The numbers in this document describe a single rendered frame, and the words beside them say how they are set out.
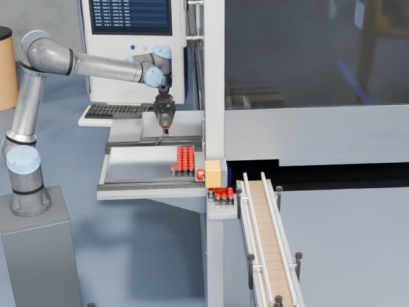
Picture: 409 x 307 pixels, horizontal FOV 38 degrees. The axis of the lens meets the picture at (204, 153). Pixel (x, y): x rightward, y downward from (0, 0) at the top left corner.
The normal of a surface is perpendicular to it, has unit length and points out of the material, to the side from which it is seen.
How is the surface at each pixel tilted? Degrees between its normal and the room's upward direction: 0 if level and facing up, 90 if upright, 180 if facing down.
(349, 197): 90
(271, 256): 0
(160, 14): 90
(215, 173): 90
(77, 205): 0
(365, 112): 90
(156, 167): 0
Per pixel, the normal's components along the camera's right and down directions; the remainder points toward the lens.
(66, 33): 0.34, 0.44
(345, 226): 0.04, 0.47
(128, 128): -0.01, -0.88
